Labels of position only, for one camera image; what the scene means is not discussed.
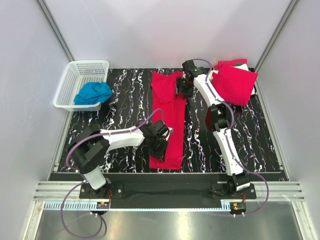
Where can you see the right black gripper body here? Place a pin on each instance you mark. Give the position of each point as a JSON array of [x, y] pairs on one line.
[[183, 86]]

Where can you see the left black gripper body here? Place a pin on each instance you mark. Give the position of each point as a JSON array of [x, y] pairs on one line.
[[157, 148]]

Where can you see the red t-shirt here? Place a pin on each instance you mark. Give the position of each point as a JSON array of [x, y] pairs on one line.
[[173, 113], [234, 85]]

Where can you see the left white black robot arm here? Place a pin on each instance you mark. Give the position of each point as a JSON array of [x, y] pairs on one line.
[[86, 153]]

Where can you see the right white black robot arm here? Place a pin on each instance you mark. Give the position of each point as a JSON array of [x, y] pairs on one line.
[[219, 120]]

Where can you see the folded red t-shirt on stack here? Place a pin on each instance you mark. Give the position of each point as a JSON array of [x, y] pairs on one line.
[[234, 85]]

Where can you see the stack of folded shirts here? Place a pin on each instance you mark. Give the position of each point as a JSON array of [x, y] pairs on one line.
[[237, 63]]

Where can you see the black marble pattern mat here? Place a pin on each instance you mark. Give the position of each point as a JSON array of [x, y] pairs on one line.
[[132, 102]]

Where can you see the left small controller board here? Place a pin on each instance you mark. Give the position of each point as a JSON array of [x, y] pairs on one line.
[[103, 205]]

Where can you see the small controller board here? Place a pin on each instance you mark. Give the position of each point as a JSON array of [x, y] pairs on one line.
[[239, 206], [103, 205]]

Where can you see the blue crumpled t-shirt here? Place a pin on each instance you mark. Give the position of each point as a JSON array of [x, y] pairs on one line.
[[92, 93]]

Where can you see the right small controller board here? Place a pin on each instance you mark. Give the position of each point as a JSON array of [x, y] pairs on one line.
[[239, 206]]

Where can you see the white plastic basket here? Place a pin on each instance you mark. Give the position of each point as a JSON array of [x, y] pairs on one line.
[[76, 75]]

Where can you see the aluminium front rail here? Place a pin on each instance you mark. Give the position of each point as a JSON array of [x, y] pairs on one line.
[[54, 193]]

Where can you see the right aluminium corner post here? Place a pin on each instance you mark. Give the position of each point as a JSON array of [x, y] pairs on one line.
[[277, 32]]

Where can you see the aluminium corner post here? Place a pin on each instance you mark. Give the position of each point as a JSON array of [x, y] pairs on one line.
[[277, 32], [55, 29]]

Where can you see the left aluminium corner post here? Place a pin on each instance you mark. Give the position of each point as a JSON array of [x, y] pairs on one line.
[[55, 29]]

